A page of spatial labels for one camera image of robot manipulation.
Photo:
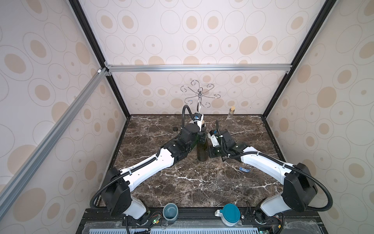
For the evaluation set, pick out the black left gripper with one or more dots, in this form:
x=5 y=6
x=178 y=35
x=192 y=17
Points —
x=203 y=137

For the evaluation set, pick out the aluminium rail left side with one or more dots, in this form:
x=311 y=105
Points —
x=29 y=168

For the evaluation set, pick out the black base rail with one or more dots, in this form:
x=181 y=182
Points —
x=200 y=220

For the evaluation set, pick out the teal lid white container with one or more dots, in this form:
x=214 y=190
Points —
x=230 y=214

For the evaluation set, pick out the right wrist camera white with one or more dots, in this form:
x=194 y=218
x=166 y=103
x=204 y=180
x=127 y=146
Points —
x=213 y=136

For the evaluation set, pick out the chrome glass rack stand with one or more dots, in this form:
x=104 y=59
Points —
x=199 y=92

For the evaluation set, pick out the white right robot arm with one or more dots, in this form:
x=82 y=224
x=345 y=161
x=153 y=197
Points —
x=298 y=189

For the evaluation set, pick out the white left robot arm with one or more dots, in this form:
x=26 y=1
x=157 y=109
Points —
x=119 y=183

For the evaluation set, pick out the dark green wine bottle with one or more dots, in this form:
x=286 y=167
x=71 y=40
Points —
x=202 y=148

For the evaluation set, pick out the horizontal aluminium rail back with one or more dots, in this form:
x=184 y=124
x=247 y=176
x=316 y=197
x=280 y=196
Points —
x=199 y=68

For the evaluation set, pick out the grey teal cup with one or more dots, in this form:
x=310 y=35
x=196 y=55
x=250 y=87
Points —
x=171 y=212

